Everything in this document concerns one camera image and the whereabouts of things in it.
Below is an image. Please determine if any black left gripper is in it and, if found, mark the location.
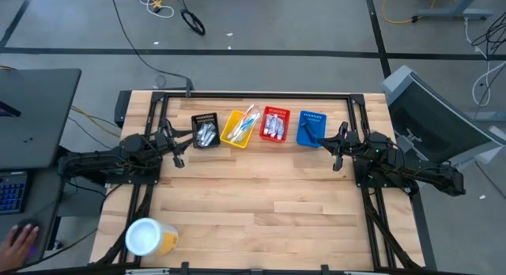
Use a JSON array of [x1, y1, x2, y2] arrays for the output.
[[154, 117, 195, 169]]

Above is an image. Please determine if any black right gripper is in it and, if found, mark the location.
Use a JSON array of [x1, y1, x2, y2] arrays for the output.
[[315, 122, 361, 172]]

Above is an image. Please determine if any packaged teal toothbrush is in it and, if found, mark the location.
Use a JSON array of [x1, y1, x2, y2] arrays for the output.
[[227, 120, 248, 144]]

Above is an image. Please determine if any packaged blue toothbrush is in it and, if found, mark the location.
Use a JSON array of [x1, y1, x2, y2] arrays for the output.
[[232, 115, 258, 142]]

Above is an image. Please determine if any packaged red toothbrush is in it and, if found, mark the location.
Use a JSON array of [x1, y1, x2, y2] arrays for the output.
[[230, 104, 256, 141]]

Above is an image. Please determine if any clear plastic bag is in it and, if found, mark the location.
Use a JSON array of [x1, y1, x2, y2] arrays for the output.
[[236, 108, 262, 138]]

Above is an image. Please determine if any blue plastic basket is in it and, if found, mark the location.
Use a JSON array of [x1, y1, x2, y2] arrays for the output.
[[296, 110, 328, 149]]

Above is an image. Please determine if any black plastic basket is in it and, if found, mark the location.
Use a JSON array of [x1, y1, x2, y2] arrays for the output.
[[191, 112, 221, 149]]

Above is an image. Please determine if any yellow plastic basket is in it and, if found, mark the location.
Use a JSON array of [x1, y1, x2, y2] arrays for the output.
[[219, 110, 258, 149]]

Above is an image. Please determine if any red plastic basket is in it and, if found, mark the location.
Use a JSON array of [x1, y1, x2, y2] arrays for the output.
[[259, 105, 292, 144]]

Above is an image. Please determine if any yellow tub white lid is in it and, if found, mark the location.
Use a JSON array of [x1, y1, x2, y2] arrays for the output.
[[124, 217, 179, 257]]

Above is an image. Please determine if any black desk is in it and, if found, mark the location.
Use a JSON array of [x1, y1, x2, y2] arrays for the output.
[[0, 68, 82, 171]]

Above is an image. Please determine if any grey desk foot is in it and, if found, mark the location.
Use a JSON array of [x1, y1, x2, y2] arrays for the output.
[[410, 0, 494, 22]]

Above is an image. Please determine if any black computer keyboard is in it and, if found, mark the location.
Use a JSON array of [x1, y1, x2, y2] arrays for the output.
[[0, 171, 28, 216]]

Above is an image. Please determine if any black computer mouse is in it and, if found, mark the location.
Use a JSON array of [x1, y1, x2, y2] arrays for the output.
[[11, 218, 43, 264]]

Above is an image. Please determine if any person's hand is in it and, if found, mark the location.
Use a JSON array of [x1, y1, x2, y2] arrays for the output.
[[0, 223, 40, 273]]

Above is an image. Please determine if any long black floor cable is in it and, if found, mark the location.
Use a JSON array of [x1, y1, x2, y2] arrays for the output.
[[109, 0, 194, 90]]

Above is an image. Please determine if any coiled black cable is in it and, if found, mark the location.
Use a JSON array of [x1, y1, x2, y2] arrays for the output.
[[179, 9, 206, 36]]

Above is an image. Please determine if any white cable bundle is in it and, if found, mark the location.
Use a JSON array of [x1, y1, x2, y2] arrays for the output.
[[133, 0, 176, 19]]

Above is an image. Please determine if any yellow floor cable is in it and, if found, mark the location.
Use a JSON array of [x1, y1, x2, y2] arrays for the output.
[[381, 0, 458, 25]]

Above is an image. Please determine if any white floor cable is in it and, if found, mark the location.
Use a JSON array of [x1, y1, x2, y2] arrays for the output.
[[463, 17, 506, 107]]

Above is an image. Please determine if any black cable bundle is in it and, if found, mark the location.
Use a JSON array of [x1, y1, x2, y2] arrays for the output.
[[470, 9, 506, 55]]

